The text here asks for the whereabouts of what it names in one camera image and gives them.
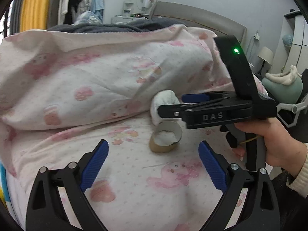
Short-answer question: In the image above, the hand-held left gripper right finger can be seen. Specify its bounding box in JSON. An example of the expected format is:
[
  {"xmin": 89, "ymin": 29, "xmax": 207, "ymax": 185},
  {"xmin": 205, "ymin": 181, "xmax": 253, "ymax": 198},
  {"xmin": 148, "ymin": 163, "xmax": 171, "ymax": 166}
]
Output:
[{"xmin": 198, "ymin": 140, "xmax": 281, "ymax": 231}]

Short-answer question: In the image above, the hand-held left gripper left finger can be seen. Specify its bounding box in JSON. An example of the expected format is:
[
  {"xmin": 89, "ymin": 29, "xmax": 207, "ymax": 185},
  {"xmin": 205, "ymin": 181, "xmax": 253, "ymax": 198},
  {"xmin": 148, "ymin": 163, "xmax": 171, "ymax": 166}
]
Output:
[{"xmin": 25, "ymin": 139, "xmax": 109, "ymax": 231}]

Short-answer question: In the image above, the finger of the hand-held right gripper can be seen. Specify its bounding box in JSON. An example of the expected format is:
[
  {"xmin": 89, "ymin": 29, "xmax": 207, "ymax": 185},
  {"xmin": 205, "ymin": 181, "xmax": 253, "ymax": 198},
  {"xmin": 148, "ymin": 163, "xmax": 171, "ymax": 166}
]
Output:
[
  {"xmin": 182, "ymin": 91, "xmax": 235, "ymax": 103},
  {"xmin": 157, "ymin": 102, "xmax": 208, "ymax": 121}
]

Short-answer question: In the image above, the white sock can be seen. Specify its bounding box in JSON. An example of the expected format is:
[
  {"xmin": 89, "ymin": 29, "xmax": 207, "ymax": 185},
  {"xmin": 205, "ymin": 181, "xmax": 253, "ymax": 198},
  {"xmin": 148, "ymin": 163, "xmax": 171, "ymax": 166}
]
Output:
[{"xmin": 150, "ymin": 89, "xmax": 181, "ymax": 126}]

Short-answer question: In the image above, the brown cardboard roll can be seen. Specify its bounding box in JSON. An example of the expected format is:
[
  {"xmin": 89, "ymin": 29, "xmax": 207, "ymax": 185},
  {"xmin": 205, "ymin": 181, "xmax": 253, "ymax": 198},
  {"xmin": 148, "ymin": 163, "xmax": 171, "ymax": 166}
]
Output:
[{"xmin": 149, "ymin": 121, "xmax": 182, "ymax": 153}]

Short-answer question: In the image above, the person's right forearm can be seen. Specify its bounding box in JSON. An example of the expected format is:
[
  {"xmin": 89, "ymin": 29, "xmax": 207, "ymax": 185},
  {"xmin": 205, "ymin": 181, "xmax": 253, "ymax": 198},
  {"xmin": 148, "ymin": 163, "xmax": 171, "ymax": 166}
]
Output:
[{"xmin": 290, "ymin": 143, "xmax": 308, "ymax": 193}]

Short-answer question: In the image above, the person's right hand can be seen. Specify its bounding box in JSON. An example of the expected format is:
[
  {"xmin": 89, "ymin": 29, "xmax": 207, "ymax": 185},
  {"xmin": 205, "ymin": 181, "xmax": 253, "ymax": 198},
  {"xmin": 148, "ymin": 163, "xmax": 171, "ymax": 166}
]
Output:
[{"xmin": 233, "ymin": 118, "xmax": 308, "ymax": 174}]

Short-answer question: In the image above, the white tissue wad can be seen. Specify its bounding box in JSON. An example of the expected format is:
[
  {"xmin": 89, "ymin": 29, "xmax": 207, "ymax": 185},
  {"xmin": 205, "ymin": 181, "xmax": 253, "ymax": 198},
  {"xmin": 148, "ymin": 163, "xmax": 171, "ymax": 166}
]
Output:
[{"xmin": 154, "ymin": 129, "xmax": 177, "ymax": 147}]

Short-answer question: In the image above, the table lamp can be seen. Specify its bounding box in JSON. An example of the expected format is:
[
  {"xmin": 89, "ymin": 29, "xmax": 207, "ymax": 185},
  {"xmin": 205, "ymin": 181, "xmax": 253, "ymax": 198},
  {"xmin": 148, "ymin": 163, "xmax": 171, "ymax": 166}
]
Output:
[{"xmin": 257, "ymin": 47, "xmax": 274, "ymax": 74}]

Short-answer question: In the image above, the cream plush toy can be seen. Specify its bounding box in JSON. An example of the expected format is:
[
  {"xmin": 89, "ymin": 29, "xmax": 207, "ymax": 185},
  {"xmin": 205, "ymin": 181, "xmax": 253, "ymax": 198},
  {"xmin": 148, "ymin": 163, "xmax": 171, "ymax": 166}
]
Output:
[{"xmin": 265, "ymin": 64, "xmax": 302, "ymax": 86}]

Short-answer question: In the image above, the green cushion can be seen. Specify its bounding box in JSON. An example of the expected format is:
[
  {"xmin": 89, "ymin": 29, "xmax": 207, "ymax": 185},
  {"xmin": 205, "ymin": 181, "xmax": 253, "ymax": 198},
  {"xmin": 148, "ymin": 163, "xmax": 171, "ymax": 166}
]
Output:
[{"xmin": 262, "ymin": 76, "xmax": 304, "ymax": 105}]

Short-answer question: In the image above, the pink printed bed sheet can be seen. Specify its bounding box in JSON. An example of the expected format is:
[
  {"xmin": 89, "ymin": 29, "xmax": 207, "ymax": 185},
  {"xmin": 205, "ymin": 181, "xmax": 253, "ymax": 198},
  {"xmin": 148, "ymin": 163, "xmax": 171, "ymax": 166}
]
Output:
[{"xmin": 5, "ymin": 115, "xmax": 270, "ymax": 231}]

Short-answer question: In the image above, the grey padded headboard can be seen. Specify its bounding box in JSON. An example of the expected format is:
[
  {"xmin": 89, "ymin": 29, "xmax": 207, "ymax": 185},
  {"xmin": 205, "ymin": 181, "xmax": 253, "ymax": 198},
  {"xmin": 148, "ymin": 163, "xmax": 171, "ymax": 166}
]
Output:
[{"xmin": 153, "ymin": 1, "xmax": 248, "ymax": 53}]

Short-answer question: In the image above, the white wardrobe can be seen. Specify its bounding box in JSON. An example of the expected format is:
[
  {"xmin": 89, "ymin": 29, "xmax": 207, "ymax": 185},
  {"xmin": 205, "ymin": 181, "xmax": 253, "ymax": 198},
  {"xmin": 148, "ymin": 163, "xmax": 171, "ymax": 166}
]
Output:
[{"xmin": 273, "ymin": 10, "xmax": 308, "ymax": 75}]

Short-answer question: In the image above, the blue plastic object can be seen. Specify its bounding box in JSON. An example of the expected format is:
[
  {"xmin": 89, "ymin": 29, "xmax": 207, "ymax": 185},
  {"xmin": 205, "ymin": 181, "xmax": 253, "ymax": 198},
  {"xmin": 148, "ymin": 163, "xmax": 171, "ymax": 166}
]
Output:
[{"xmin": 0, "ymin": 165, "xmax": 11, "ymax": 207}]

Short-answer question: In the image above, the pink printed quilt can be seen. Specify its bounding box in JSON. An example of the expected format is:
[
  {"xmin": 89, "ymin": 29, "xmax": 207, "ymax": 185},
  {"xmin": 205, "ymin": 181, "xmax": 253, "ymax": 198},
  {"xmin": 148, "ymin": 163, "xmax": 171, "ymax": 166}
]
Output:
[{"xmin": 0, "ymin": 24, "xmax": 241, "ymax": 147}]

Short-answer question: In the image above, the white dresser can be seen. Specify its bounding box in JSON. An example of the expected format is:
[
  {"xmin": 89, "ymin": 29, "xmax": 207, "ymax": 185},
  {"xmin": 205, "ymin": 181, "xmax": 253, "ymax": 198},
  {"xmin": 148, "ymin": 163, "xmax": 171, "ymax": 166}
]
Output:
[{"xmin": 112, "ymin": 14, "xmax": 152, "ymax": 24}]

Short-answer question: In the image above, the grey blanket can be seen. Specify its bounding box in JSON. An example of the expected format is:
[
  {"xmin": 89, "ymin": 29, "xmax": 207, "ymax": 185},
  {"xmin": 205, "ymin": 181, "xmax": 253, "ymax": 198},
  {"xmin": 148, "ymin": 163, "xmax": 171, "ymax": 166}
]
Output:
[{"xmin": 47, "ymin": 17, "xmax": 186, "ymax": 34}]

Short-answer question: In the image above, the light blue printed blanket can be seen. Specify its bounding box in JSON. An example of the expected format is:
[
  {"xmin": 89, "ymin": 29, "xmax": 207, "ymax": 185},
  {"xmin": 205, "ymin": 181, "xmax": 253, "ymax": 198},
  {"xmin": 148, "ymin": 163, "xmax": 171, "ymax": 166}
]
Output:
[{"xmin": 74, "ymin": 11, "xmax": 103, "ymax": 26}]

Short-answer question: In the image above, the light blue hanging shirt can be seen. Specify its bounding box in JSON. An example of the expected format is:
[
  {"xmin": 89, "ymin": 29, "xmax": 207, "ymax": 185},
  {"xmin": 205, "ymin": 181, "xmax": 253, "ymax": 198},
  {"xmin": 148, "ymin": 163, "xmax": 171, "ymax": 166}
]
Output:
[{"xmin": 93, "ymin": 0, "xmax": 105, "ymax": 22}]

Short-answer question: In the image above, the white hanging garment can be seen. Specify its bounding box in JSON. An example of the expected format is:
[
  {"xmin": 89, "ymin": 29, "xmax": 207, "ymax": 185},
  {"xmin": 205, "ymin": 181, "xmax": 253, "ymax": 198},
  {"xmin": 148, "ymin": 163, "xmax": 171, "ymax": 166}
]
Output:
[{"xmin": 60, "ymin": 0, "xmax": 71, "ymax": 15}]

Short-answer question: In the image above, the grey curtain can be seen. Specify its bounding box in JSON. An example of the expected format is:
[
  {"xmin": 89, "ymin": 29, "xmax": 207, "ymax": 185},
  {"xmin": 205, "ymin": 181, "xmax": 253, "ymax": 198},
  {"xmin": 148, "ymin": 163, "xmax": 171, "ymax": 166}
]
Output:
[{"xmin": 10, "ymin": 0, "xmax": 26, "ymax": 35}]

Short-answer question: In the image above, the yellow curtain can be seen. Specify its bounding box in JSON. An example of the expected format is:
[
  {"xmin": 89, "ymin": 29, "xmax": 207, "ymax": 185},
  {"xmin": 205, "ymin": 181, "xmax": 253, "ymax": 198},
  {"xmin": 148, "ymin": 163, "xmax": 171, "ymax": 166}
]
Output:
[{"xmin": 19, "ymin": 0, "xmax": 54, "ymax": 33}]

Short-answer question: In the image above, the white chair frame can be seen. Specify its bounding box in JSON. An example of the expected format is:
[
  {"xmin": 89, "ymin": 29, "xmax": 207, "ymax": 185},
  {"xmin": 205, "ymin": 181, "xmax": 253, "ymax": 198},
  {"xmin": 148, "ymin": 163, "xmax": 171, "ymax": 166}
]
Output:
[{"xmin": 277, "ymin": 101, "xmax": 308, "ymax": 128}]

